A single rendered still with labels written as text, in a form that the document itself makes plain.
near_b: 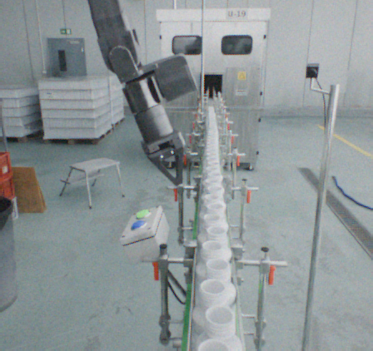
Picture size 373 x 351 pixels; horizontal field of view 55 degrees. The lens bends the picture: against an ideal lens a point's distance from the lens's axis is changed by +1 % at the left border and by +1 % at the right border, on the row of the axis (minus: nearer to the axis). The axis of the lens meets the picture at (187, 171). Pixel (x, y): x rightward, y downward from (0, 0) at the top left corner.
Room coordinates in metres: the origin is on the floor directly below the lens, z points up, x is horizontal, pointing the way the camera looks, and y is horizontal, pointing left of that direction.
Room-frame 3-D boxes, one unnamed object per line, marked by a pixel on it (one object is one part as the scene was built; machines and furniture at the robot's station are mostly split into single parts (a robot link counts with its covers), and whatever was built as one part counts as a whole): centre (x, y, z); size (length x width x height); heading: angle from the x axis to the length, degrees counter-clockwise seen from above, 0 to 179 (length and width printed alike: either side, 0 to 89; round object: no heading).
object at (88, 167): (3.85, 1.10, 0.21); 0.61 x 0.47 x 0.41; 50
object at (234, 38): (5.64, -0.36, 1.05); 1.60 x 1.40 x 2.10; 177
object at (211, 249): (0.56, -0.04, 1.08); 0.06 x 0.06 x 0.17
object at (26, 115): (7.33, 3.54, 0.50); 1.23 x 1.05 x 1.00; 175
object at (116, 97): (8.75, 2.16, 0.59); 1.25 x 1.03 x 1.17; 178
